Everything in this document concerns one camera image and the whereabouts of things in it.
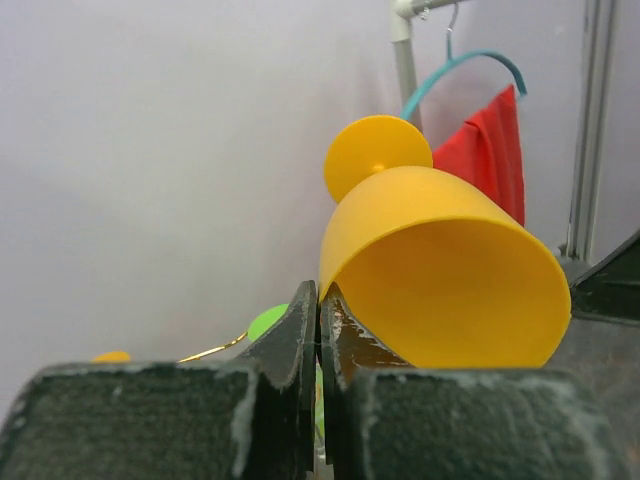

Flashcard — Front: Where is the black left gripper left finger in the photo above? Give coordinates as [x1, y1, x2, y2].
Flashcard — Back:
[1, 281, 317, 479]

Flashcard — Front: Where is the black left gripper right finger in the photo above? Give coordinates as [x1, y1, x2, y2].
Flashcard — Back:
[319, 292, 635, 479]

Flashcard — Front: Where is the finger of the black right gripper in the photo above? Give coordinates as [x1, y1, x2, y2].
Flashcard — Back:
[570, 231, 640, 325]

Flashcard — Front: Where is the gold wire glass rack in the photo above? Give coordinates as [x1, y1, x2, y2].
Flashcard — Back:
[176, 331, 248, 363]

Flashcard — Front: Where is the green plastic goblet front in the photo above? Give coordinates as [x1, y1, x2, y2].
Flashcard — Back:
[247, 303, 289, 342]

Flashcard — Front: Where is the orange plastic goblet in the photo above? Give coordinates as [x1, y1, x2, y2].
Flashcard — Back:
[318, 115, 571, 369]
[91, 351, 131, 363]

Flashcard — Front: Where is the orange plastic goblet front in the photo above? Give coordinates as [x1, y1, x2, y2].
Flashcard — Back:
[318, 115, 571, 369]

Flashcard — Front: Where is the red cloth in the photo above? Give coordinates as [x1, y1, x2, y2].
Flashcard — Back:
[433, 85, 525, 225]

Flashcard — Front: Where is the teal hose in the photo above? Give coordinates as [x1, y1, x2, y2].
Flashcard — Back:
[399, 48, 529, 121]

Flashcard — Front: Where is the silver metal pole frame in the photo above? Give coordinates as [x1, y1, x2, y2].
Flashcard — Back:
[389, 0, 457, 104]

